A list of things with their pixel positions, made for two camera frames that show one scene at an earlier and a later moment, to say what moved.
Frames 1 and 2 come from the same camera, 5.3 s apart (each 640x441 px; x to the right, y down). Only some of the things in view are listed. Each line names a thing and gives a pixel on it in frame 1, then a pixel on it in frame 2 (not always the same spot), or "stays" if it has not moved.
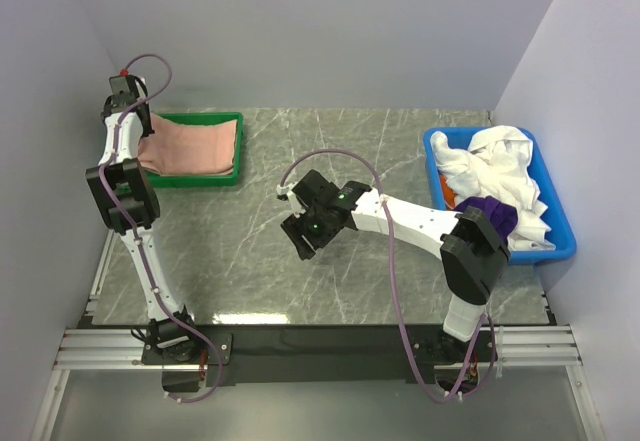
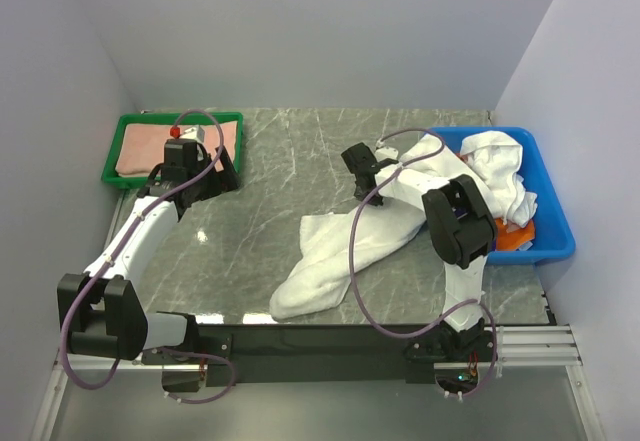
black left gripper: [148, 125] to [223, 180]
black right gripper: [294, 227] to [375, 201]
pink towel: [172, 149] stays
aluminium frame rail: [519, 346] stays
